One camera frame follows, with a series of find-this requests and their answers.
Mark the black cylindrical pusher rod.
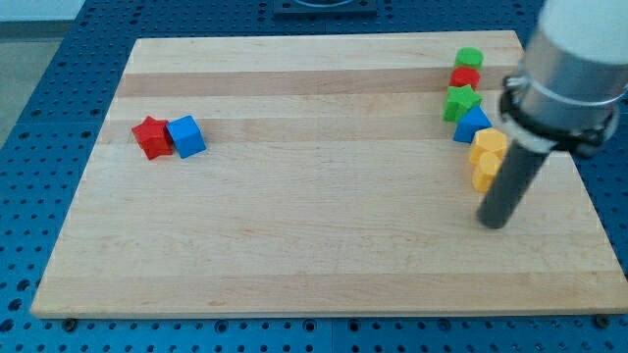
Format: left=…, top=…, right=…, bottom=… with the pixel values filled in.
left=476, top=141, right=550, bottom=229

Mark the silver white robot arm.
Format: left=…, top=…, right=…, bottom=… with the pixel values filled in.
left=477, top=0, right=627, bottom=228

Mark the wooden board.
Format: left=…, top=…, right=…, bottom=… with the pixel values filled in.
left=31, top=30, right=627, bottom=319

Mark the blue cube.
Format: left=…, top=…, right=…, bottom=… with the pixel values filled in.
left=166, top=116, right=207, bottom=159

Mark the yellow cylinder block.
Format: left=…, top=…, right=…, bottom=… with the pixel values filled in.
left=472, top=152, right=501, bottom=193

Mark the yellow hexagon block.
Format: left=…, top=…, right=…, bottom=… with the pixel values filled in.
left=468, top=127, right=508, bottom=165

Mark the blue pentagon block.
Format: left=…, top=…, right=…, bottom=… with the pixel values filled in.
left=452, top=106, right=493, bottom=143

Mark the green star block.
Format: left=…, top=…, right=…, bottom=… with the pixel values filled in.
left=443, top=84, right=483, bottom=123

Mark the red cylinder block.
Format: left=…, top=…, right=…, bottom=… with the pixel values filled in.
left=448, top=66, right=481, bottom=90

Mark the green cylinder block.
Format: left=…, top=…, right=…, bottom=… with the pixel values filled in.
left=454, top=47, right=484, bottom=70

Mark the red star block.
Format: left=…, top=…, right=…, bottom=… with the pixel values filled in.
left=131, top=116, right=173, bottom=160

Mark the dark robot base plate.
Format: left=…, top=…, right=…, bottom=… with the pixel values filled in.
left=271, top=0, right=378, bottom=17

